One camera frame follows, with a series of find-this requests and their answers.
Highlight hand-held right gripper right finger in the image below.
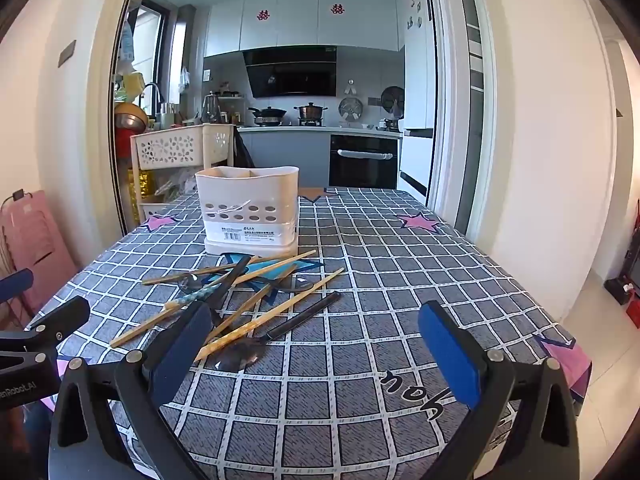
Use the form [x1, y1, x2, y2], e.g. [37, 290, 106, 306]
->
[418, 301, 583, 480]

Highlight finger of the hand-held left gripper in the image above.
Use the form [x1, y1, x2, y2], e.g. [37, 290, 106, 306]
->
[0, 296, 91, 361]
[0, 269, 34, 304]

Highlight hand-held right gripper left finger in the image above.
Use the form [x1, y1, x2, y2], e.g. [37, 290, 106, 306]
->
[48, 301, 213, 478]

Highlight white plastic utensil holder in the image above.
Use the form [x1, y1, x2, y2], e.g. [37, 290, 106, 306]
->
[194, 165, 301, 260]

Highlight pink folded case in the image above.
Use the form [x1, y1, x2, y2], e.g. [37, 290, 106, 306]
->
[0, 190, 78, 328]

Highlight grey checkered star tablecloth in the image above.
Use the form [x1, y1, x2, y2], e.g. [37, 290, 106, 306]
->
[47, 186, 593, 480]

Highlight gold foil package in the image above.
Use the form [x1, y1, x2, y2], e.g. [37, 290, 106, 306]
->
[127, 169, 156, 196]

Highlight cream plastic trolley rack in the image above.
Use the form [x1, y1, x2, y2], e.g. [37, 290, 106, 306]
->
[131, 124, 236, 226]

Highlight steel bowl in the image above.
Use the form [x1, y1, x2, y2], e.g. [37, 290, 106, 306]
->
[116, 112, 150, 131]

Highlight black built-in oven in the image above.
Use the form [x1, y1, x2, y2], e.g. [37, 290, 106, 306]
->
[329, 133, 400, 189]

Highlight black hanging bag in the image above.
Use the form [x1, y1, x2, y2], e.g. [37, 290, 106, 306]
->
[232, 127, 256, 168]

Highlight grey kitchen counter cabinet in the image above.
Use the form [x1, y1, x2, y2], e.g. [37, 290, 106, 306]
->
[235, 126, 403, 188]

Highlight steel kitchen faucet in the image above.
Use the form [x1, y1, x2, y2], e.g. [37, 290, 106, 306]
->
[141, 82, 163, 116]

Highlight sliding glass door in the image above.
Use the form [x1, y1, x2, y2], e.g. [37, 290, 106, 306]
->
[435, 0, 496, 233]

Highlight glass kettle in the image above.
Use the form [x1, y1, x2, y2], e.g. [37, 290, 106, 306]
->
[201, 92, 223, 125]

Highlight white countertop spice rack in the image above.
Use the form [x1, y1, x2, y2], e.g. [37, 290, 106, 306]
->
[220, 91, 246, 125]

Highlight black wok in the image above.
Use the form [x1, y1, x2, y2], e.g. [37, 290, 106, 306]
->
[248, 106, 288, 126]

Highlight round silver steamer rack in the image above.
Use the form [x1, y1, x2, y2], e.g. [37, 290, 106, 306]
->
[338, 97, 364, 122]

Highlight dark round hanging pan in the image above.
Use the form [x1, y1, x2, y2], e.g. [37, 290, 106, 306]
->
[381, 86, 406, 111]

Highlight white refrigerator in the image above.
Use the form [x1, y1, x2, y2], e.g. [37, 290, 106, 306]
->
[398, 0, 437, 196]

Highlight dark framed window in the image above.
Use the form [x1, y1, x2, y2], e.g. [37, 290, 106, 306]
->
[127, 2, 168, 116]

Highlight steel stockpot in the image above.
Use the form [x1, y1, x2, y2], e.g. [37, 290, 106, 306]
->
[293, 102, 329, 122]

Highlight black range hood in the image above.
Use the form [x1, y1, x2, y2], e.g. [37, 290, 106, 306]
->
[243, 46, 338, 99]

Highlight white upper cabinets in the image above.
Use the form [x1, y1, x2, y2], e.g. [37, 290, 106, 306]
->
[204, 0, 406, 58]

